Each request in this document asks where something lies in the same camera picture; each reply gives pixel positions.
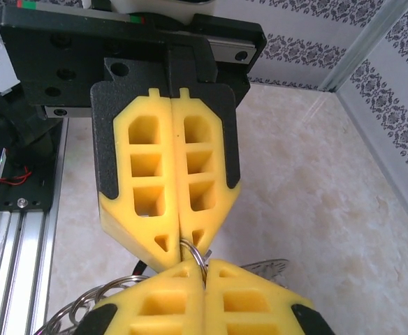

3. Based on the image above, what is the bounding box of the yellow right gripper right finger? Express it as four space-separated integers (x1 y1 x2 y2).
201 258 334 335

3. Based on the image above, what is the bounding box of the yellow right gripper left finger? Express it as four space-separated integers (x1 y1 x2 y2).
73 260 205 335

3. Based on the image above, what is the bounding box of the chain of metal keyrings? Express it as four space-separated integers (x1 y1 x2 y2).
32 274 149 335

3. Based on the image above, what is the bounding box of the silver split keyring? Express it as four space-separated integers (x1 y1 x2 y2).
179 239 212 280

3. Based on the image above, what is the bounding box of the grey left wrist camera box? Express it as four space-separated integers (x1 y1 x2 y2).
109 0 214 17

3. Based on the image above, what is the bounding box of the thin red wire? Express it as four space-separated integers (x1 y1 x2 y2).
0 165 31 186

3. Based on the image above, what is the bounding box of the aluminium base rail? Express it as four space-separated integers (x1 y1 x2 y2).
0 114 71 335

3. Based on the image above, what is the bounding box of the aluminium frame post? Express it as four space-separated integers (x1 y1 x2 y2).
321 0 408 94

